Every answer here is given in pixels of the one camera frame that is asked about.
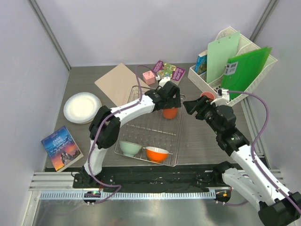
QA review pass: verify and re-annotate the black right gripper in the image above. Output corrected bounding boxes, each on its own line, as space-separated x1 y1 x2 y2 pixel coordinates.
183 95 222 135

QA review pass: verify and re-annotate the orange mug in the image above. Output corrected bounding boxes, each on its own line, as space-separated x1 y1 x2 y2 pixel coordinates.
162 108 178 120

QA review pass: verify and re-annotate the pink plastic cup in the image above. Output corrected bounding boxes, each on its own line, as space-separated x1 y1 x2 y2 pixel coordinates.
200 92 215 100

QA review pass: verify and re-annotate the white ceramic plate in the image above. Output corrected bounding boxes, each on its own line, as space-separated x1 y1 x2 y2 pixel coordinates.
63 92 102 124

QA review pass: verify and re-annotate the pink rimmed plate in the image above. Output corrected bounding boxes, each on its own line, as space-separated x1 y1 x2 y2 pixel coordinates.
77 118 93 125

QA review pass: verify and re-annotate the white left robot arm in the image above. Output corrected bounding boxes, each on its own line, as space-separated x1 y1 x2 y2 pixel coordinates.
82 81 181 188

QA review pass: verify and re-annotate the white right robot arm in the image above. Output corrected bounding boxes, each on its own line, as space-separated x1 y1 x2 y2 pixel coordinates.
183 96 301 226

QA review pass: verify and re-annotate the purple treehouse book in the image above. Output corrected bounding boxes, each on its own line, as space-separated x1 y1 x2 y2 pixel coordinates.
153 60 185 85

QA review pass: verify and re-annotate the pink cube power adapter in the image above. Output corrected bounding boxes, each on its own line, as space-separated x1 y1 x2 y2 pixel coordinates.
143 71 156 85

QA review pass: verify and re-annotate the blue book in organizer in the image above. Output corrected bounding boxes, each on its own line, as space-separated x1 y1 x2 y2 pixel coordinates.
194 53 207 75

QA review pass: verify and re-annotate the beige cutting board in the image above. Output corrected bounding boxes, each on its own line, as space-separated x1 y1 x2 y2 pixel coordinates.
95 63 138 106

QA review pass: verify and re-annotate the orange bowl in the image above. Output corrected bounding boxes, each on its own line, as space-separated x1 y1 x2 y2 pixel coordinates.
146 146 169 163

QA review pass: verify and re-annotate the light green clipboard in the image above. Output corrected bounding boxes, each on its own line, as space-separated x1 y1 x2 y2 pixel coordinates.
206 31 240 84

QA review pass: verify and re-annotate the bright green folder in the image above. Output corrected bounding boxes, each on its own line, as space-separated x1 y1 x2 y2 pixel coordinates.
220 47 272 91

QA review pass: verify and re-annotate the mint green bowl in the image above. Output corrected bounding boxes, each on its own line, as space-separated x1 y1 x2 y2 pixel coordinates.
119 141 142 157

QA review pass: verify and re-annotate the white plastic file organizer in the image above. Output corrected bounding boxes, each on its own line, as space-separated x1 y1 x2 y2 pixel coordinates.
188 27 277 106

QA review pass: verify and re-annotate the Jane Eyre book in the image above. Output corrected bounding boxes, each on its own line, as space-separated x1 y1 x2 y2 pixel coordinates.
41 126 83 172

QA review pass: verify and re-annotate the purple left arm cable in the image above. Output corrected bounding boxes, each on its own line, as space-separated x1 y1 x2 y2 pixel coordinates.
84 65 160 205

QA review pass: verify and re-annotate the metal wire dish rack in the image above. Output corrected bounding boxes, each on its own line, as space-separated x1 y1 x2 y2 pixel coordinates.
114 86 187 167

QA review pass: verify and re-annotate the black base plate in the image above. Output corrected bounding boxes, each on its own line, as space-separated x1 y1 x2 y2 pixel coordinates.
70 164 240 191

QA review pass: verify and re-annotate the perforated aluminium rail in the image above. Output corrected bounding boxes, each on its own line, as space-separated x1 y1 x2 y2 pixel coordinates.
40 190 216 200

